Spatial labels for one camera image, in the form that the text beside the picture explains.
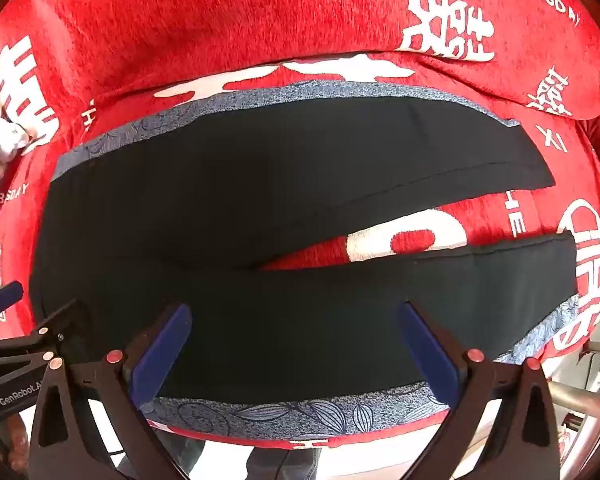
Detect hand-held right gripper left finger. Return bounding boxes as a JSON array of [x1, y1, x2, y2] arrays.
[[27, 302, 193, 480]]

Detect person's left hand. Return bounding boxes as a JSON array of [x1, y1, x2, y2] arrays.
[[2, 412, 31, 467]]

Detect white floral cloth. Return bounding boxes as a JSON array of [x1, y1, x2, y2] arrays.
[[0, 92, 31, 256]]

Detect red printed blanket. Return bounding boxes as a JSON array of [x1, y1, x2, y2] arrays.
[[0, 0, 600, 453]]

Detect blue-grey floral cloth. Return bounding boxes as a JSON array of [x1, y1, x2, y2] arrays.
[[50, 80, 581, 442]]

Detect black pants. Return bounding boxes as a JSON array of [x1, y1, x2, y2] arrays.
[[29, 96, 580, 406]]

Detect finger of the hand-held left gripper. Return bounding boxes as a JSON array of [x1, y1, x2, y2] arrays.
[[0, 299, 88, 366], [0, 281, 25, 326]]

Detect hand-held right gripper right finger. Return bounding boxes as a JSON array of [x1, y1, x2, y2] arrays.
[[399, 301, 563, 480]]

